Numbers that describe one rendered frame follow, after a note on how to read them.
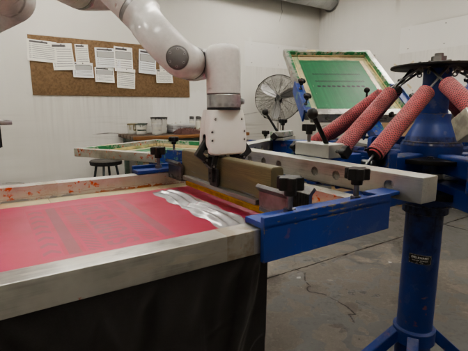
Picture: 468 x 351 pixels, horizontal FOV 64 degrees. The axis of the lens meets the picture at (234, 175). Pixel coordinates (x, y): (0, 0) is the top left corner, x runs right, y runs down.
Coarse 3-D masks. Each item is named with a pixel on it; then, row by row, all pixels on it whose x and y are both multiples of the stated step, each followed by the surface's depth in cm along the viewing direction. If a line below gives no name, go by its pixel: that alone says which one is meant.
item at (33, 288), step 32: (0, 192) 83; (32, 192) 87; (64, 192) 90; (96, 192) 95; (320, 192) 80; (96, 256) 45; (128, 256) 45; (160, 256) 46; (192, 256) 49; (224, 256) 52; (0, 288) 37; (32, 288) 39; (64, 288) 41; (96, 288) 43
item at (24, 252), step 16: (224, 208) 80; (240, 208) 80; (176, 224) 68; (192, 224) 68; (208, 224) 68; (0, 240) 60; (16, 240) 60; (32, 240) 60; (144, 240) 60; (0, 256) 54; (16, 256) 54; (32, 256) 54; (64, 256) 54
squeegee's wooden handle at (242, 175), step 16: (192, 160) 94; (224, 160) 81; (240, 160) 77; (192, 176) 95; (224, 176) 81; (240, 176) 76; (256, 176) 71; (272, 176) 68; (240, 192) 77; (256, 192) 72
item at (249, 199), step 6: (192, 180) 92; (198, 180) 89; (204, 180) 89; (204, 186) 87; (210, 186) 84; (222, 192) 80; (228, 192) 78; (234, 192) 77; (240, 198) 74; (246, 198) 73; (252, 198) 71; (258, 198) 71; (258, 204) 71
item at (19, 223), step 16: (144, 192) 95; (192, 192) 95; (16, 208) 80; (32, 208) 80; (48, 208) 80; (144, 208) 80; (160, 208) 80; (176, 208) 80; (0, 224) 68; (16, 224) 68
